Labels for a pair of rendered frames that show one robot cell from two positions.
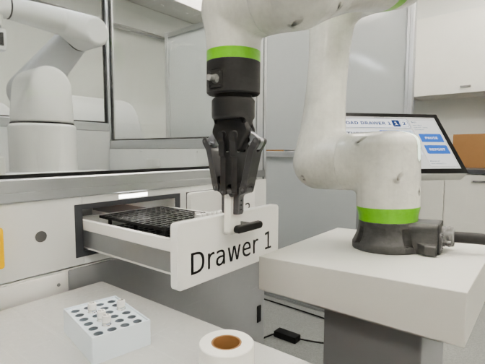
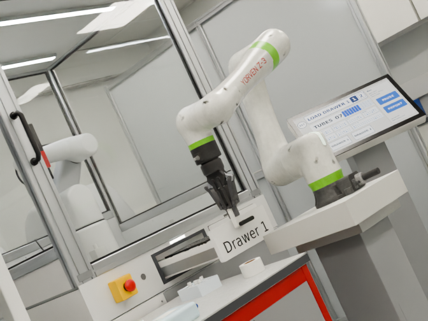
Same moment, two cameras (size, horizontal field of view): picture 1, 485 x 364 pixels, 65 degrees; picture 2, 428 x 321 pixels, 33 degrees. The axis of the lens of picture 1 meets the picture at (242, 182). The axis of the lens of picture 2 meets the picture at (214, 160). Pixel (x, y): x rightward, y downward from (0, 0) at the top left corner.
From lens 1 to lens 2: 1.76 m
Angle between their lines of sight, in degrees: 8
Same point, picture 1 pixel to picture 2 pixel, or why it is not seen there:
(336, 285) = (302, 228)
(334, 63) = (260, 107)
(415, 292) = (329, 212)
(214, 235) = (230, 231)
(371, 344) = (344, 256)
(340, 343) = (332, 266)
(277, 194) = (304, 206)
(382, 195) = (313, 172)
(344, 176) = (292, 171)
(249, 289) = not seen: hidden behind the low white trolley
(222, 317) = not seen: hidden behind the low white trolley
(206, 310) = not seen: hidden behind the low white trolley
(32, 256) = (144, 288)
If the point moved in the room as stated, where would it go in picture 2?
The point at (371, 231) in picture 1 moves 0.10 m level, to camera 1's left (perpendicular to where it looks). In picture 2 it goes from (318, 195) to (292, 207)
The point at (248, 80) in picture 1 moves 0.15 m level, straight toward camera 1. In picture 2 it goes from (213, 151) to (208, 151)
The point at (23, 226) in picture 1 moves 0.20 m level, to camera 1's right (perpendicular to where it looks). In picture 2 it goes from (134, 273) to (186, 249)
